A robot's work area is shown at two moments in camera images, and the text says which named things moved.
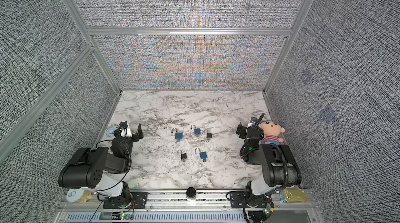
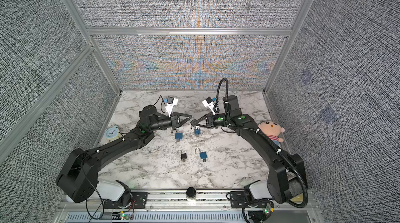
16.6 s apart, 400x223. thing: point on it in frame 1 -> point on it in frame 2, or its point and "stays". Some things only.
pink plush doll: x=272 y=131 stays
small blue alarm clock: x=109 y=133 stays
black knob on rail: x=191 y=192 stays
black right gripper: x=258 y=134 -> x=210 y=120
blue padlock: x=203 y=155 stays
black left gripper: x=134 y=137 -> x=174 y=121
